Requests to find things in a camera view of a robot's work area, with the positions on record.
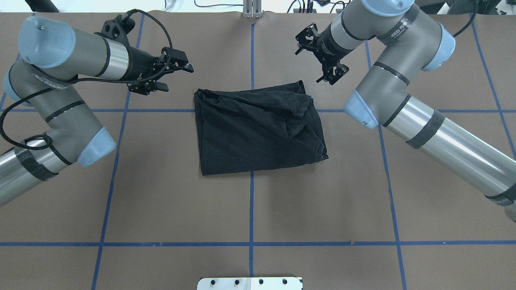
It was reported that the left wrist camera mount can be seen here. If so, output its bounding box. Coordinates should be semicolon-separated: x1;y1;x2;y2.
95;13;136;46

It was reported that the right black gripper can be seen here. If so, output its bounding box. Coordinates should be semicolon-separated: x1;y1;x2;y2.
295;23;351;85

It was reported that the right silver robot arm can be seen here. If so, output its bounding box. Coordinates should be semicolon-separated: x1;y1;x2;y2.
295;0;516;222

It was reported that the black graphic t-shirt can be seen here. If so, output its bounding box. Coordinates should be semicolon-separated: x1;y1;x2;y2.
193;80;328;176

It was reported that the aluminium frame post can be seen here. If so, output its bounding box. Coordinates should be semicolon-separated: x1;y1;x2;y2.
243;0;263;19

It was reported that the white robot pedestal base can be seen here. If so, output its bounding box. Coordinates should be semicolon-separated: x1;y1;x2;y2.
197;277;304;290

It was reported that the right black cable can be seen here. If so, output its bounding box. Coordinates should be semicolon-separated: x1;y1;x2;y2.
451;0;480;39

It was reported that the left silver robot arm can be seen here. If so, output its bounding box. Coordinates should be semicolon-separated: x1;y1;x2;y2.
1;9;194;205

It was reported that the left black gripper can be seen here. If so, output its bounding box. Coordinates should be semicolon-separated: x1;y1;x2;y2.
126;46;195;95

